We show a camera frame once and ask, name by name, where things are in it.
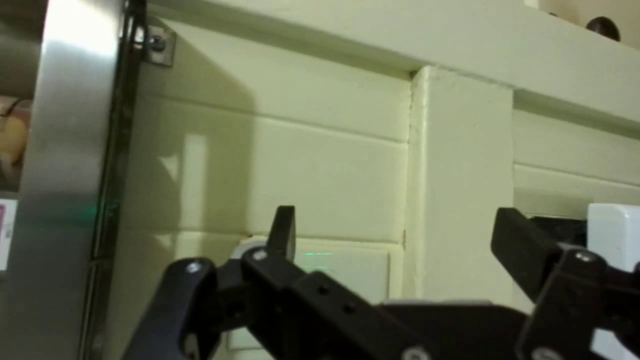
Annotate dark door knob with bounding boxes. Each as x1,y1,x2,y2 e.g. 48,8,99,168
586,17,622,44

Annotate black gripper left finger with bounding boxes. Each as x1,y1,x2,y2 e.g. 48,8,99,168
123,204,437,360

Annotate cream panel door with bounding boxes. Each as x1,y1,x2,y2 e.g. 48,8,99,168
527,0,640,52

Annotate steel spice shelf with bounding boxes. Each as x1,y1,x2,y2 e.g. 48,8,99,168
0,0,178,360

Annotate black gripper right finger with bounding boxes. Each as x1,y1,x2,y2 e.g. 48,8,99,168
490,207,640,360

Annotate white gas stove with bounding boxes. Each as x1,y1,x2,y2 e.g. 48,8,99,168
586,203,640,360

